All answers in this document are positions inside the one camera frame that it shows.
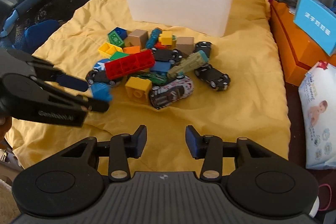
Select blue studded toy piece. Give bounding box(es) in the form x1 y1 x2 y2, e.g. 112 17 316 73
92 82 113 102

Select small yellow building block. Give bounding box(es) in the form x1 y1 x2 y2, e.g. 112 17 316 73
158 31 176 46

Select blue white round toy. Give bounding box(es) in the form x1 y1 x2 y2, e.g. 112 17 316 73
92 58 112 72

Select tan building block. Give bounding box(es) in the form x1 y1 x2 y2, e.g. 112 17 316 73
128 29 149 48
175 36 195 55

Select dark blue mesh bag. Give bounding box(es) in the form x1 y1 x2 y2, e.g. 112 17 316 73
0 0 97 56

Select dark blue building block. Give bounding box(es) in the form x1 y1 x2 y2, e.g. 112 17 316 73
114 27 128 39

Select light blue building block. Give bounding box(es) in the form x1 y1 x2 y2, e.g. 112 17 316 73
150 61 171 73

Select long red building block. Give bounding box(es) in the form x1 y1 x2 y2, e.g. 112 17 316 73
104 49 155 80

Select green printed building block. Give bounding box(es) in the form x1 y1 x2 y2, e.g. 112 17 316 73
107 30 125 48

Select large yellow building block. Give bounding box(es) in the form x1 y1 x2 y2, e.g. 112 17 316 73
125 76 153 104

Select hollow yellow building block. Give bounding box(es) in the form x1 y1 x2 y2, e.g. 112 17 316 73
98 42 124 59

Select orange building block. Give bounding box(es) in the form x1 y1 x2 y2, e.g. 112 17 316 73
123 46 142 54

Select yellow blanket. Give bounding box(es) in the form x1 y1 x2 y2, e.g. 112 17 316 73
12 0 290 177

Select green plastic toy block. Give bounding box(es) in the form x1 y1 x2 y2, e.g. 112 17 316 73
110 51 130 61

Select orange box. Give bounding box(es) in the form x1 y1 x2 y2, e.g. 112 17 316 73
269 0 336 86

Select baby wipes pack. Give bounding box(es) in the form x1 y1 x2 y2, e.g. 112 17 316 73
298 60 336 170

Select light blue box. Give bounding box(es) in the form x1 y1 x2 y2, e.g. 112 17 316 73
293 0 336 56

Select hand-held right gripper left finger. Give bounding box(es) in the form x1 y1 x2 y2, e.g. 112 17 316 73
56 125 147 183

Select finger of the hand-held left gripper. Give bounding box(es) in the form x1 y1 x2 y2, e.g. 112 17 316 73
31 57 90 93
37 80 110 113

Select green toy car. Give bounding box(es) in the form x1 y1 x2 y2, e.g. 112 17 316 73
131 72 168 84

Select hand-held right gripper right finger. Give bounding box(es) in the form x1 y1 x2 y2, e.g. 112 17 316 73
185 125 282 182

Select person's left hand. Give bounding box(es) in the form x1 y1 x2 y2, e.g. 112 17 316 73
0 116 12 140

